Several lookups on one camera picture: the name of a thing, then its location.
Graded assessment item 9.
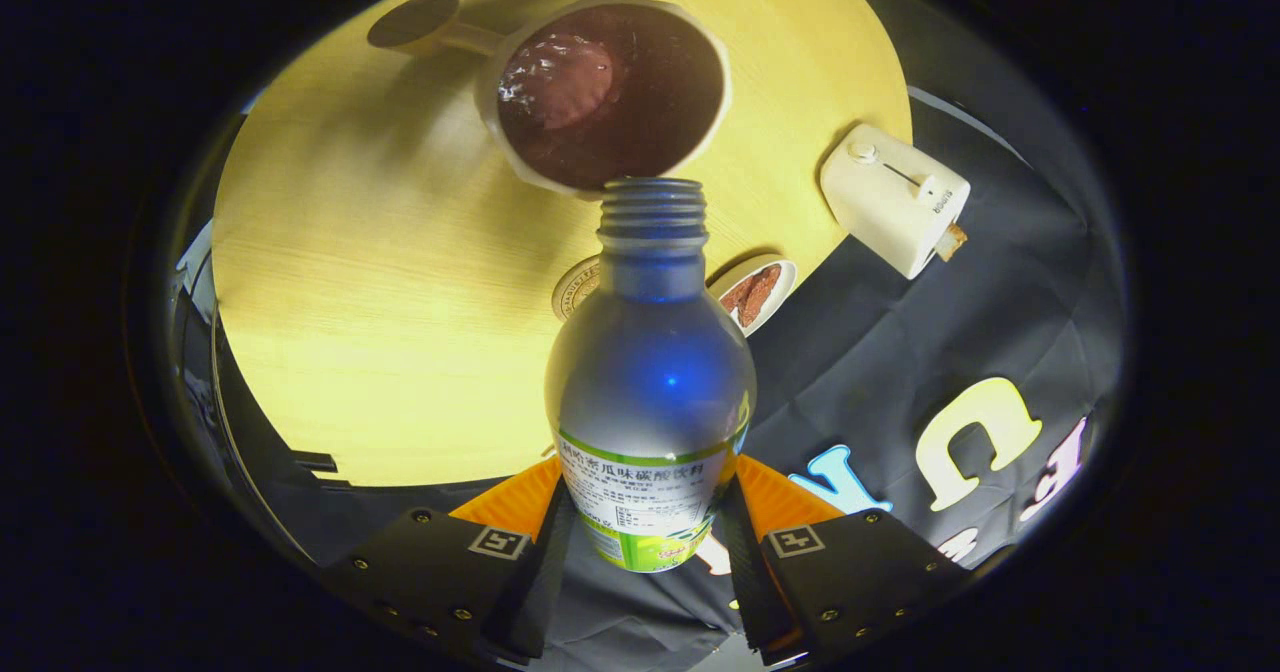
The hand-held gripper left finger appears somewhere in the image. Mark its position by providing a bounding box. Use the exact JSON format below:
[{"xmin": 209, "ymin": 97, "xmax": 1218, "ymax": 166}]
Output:
[{"xmin": 325, "ymin": 455, "xmax": 578, "ymax": 665}]

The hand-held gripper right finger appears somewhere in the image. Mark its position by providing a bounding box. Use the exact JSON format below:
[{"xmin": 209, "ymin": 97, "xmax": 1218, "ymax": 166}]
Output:
[{"xmin": 722, "ymin": 454, "xmax": 971, "ymax": 665}]

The silver juice bottle green label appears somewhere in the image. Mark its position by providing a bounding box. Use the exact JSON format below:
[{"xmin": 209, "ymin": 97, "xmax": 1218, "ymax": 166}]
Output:
[{"xmin": 544, "ymin": 178, "xmax": 758, "ymax": 574}]

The round cork coaster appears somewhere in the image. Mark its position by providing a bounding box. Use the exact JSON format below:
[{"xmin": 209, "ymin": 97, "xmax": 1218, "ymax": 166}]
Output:
[{"xmin": 551, "ymin": 256, "xmax": 604, "ymax": 323}]

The beige cup with wooden handle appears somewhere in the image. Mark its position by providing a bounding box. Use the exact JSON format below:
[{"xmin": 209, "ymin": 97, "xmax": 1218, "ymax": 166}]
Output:
[{"xmin": 367, "ymin": 0, "xmax": 732, "ymax": 201}]

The wooden table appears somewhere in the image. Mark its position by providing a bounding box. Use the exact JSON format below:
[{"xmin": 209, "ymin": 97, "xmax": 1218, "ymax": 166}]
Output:
[{"xmin": 212, "ymin": 0, "xmax": 914, "ymax": 488}]

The white round plate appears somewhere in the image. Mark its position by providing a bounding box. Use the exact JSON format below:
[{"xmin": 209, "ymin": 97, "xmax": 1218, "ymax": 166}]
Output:
[{"xmin": 706, "ymin": 254, "xmax": 799, "ymax": 338}]

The white toaster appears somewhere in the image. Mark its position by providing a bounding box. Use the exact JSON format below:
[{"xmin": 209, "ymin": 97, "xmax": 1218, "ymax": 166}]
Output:
[{"xmin": 819, "ymin": 123, "xmax": 972, "ymax": 281}]

